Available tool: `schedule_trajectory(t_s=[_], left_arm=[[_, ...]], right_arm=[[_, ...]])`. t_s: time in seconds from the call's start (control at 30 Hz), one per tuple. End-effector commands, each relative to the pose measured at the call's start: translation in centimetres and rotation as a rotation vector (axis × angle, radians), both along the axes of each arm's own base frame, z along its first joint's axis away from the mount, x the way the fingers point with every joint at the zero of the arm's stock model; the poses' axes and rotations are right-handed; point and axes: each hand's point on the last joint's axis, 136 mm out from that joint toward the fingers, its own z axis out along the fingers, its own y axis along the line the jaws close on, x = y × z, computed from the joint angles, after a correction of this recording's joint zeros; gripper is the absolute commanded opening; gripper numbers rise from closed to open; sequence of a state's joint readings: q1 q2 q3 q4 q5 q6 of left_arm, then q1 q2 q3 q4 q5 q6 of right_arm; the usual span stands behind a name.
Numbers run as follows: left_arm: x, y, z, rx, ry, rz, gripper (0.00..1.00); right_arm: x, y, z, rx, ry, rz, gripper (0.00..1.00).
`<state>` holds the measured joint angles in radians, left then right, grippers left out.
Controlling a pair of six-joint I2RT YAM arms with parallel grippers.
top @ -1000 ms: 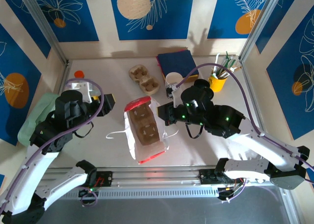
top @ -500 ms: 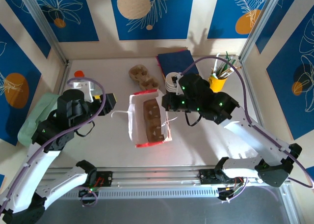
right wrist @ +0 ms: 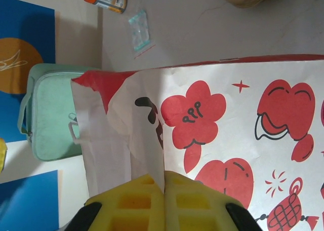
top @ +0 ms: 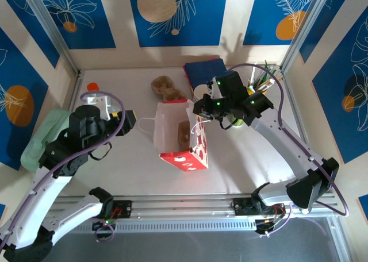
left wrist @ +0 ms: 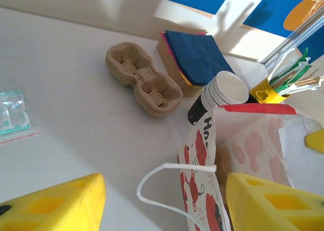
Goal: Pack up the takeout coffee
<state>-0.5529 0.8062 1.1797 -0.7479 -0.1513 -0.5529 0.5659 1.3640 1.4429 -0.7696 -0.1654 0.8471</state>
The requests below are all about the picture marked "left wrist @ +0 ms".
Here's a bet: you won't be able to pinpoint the brown cardboard box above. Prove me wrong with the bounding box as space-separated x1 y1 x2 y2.
156 40 211 98

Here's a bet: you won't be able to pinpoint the stack of white paper cups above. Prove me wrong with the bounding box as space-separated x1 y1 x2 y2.
187 70 250 127

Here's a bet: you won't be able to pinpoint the stacked cardboard cup carriers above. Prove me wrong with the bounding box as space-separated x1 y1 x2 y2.
105 42 184 118

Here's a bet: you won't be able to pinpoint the stack of coloured paper napkins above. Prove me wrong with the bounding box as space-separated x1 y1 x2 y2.
161 30 236 88

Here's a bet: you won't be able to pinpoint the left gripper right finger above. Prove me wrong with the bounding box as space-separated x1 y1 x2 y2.
225 172 324 231

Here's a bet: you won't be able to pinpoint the white wrapped straw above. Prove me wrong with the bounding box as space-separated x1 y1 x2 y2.
268 48 296 82

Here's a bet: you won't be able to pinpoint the red white paper gift bag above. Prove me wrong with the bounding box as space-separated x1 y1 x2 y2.
136 103 323 231

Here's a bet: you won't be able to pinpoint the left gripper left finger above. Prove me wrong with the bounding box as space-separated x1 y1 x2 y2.
0 173 106 231

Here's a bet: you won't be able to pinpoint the aluminium frame post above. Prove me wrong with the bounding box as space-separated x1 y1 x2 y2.
260 8 324 67

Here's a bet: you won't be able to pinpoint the green wrapped stirrer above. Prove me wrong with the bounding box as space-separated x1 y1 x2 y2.
272 48 312 92

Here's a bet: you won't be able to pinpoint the yellow utensil holder cup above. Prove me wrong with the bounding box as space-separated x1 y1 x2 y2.
249 78 291 104

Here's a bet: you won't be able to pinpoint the paper-wrapped wooden stirrer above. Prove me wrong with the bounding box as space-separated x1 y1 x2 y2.
275 75 324 93

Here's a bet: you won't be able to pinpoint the clear plastic zip bag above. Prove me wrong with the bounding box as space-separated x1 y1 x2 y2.
0 89 43 144

